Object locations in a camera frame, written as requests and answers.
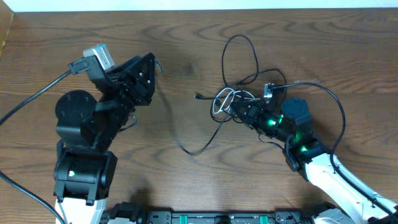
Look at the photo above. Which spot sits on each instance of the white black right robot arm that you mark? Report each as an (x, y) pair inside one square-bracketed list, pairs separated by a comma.
[(306, 154)]

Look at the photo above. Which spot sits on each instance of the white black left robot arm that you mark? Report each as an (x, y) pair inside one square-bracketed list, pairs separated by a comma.
[(87, 127)]

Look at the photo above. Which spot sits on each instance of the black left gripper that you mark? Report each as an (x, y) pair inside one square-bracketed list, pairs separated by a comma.
[(130, 82)]

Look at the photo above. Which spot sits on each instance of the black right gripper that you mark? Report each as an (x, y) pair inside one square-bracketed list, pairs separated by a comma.
[(252, 112)]

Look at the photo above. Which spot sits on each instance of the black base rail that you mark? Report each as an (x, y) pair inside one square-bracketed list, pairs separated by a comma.
[(278, 217)]

